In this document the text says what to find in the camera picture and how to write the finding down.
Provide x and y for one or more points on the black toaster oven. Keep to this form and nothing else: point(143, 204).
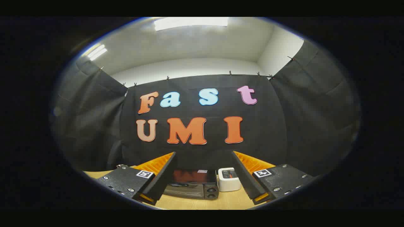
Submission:
point(192, 189)

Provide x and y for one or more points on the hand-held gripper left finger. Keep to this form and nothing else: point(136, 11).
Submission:
point(159, 183)

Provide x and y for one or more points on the white countertop appliance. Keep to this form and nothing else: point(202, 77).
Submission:
point(229, 184)

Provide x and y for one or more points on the small ceiling light panel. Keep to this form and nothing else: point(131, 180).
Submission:
point(96, 52)

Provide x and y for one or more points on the long ceiling light panel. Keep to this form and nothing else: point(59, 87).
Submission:
point(191, 23)

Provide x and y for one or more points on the black backdrop cloth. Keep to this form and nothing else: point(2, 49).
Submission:
point(268, 126)

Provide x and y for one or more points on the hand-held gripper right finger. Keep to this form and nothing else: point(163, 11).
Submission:
point(247, 183)

